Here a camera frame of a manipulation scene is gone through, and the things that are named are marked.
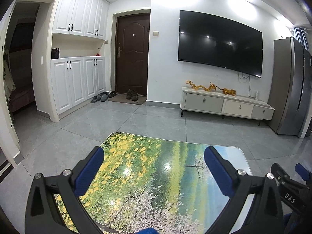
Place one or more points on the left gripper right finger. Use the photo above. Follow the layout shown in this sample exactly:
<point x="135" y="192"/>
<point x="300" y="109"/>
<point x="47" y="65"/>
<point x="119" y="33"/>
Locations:
<point x="265" y="213"/>

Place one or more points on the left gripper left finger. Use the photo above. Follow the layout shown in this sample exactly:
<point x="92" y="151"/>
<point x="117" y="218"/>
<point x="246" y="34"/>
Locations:
<point x="42" y="213"/>

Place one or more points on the white TV cabinet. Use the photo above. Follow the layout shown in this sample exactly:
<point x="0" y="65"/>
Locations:
<point x="217" y="103"/>

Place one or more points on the silver double-door refrigerator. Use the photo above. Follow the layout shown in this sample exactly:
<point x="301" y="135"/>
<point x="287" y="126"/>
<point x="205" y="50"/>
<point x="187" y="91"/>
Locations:
<point x="291" y="86"/>

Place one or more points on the golden dragon figurine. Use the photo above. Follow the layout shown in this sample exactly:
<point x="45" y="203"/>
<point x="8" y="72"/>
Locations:
<point x="230" y="92"/>

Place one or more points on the grey slippers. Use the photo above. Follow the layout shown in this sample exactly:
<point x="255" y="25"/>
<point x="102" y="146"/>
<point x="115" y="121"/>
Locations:
<point x="104" y="96"/>

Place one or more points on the brown doormat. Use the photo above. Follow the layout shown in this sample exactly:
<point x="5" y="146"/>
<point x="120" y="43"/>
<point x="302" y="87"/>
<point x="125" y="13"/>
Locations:
<point x="121" y="98"/>

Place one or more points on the brown shoes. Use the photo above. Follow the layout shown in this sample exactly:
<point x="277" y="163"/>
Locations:
<point x="132" y="95"/>

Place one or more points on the white shoe cabinet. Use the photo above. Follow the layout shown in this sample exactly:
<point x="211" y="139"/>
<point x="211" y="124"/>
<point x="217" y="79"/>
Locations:
<point x="77" y="68"/>

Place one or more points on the dark brown entrance door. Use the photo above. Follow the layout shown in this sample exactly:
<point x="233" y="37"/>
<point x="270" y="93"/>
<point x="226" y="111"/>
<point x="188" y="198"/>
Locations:
<point x="131" y="53"/>

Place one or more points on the black wall television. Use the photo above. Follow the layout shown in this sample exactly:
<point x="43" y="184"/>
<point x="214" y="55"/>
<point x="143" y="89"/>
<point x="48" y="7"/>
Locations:
<point x="216" y="41"/>

